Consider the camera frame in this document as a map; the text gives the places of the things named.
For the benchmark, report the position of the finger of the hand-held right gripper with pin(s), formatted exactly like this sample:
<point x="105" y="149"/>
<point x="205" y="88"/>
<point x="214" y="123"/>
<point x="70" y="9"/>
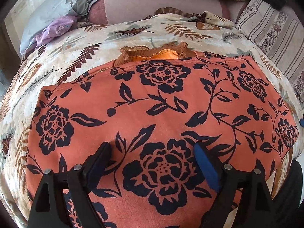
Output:
<point x="301" y="122"/>

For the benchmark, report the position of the orange floral garment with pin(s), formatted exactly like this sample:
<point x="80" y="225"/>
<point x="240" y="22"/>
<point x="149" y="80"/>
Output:
<point x="154" y="114"/>

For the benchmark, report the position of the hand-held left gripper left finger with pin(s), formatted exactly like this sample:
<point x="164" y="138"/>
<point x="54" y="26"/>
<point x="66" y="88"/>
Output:
<point x="99" y="162"/>

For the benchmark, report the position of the leaf print blanket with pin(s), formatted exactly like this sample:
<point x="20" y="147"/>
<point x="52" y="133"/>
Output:
<point x="71" y="52"/>

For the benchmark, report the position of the pink bolster cushion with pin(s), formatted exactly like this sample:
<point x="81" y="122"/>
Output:
<point x="154" y="7"/>

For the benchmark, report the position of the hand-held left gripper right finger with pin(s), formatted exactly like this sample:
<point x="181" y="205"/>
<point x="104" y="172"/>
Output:
<point x="206" y="169"/>

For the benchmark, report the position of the light blue pillow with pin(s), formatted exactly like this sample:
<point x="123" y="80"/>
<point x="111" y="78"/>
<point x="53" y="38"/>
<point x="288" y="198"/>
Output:
<point x="42" y="21"/>

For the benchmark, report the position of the square striped floral pillow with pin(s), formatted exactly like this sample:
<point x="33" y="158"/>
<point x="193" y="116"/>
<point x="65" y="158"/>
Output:
<point x="275" y="30"/>

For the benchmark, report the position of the purple cloth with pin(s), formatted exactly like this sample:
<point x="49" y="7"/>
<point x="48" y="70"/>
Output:
<point x="57" y="28"/>

